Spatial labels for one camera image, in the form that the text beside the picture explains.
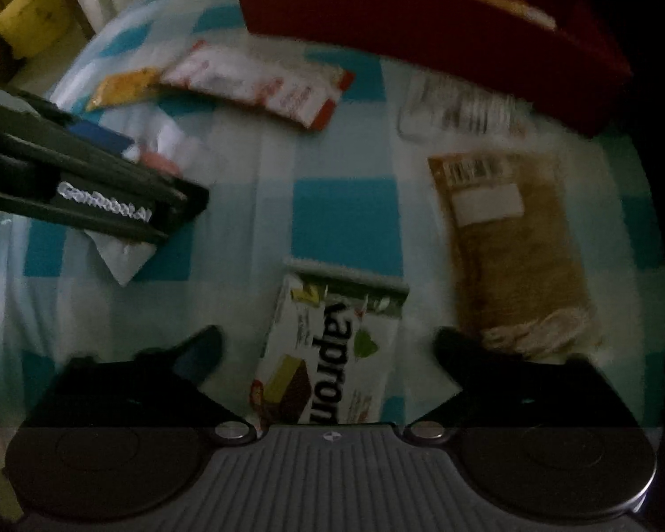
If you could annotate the clear sausage packet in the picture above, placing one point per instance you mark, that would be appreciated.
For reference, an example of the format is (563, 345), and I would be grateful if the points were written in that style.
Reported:
(169, 147)

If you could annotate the blue white checked cloth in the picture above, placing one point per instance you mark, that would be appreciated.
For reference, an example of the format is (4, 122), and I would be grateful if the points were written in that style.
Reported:
(338, 205)

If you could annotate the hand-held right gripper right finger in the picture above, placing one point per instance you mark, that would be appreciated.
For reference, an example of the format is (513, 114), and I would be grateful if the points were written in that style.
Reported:
(454, 350)

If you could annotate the red box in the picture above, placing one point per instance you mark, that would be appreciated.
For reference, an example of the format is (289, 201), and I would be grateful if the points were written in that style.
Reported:
(393, 16)

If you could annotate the brown snack packet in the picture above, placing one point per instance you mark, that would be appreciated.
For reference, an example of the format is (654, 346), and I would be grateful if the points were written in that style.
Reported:
(510, 266)

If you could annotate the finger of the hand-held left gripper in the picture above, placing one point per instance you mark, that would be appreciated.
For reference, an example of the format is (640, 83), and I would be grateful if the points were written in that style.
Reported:
(185, 202)
(102, 141)

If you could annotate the green white wafer packet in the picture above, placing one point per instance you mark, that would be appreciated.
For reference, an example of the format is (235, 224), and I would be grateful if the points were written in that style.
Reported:
(321, 354)

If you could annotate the silver foil snack packet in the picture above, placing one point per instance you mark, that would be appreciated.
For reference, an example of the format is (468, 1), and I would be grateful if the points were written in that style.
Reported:
(460, 108)

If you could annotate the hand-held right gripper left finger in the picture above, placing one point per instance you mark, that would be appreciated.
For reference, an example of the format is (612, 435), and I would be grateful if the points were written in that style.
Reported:
(202, 352)

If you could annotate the yellow snack bar packet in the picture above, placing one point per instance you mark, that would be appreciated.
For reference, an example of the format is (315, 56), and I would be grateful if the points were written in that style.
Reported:
(123, 87)

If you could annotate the red white snack packet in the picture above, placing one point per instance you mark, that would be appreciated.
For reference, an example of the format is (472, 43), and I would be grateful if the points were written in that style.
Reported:
(244, 80)

